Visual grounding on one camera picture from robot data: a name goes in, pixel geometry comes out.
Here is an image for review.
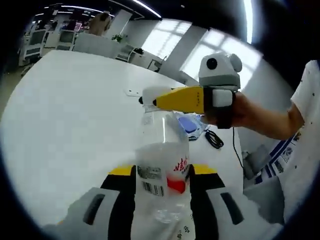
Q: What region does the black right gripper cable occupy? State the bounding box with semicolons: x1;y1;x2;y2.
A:
231;126;245;168

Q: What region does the bright window with blinds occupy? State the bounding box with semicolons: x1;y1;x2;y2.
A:
141;19;191;61
179;29;263;86

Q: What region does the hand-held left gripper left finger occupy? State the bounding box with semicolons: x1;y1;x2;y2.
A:
42;164;138;240

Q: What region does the white mesh office chair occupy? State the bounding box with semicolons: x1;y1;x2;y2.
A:
24;29;49;60
124;43;141;61

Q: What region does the person's right hand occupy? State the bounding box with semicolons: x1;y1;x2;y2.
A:
201;92;252;132

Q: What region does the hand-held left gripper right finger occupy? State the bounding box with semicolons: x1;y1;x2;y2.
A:
188;163;266;240

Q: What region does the blue white display board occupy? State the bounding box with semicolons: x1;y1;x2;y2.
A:
257;134;301;187

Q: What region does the blue tissue packet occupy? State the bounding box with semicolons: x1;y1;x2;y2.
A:
174;112;208;142

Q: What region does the clear plastic bottle red label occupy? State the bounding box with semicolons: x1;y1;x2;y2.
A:
134;103;192;225

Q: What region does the grey desk partition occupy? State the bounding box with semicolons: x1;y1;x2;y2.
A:
74;33;118;60

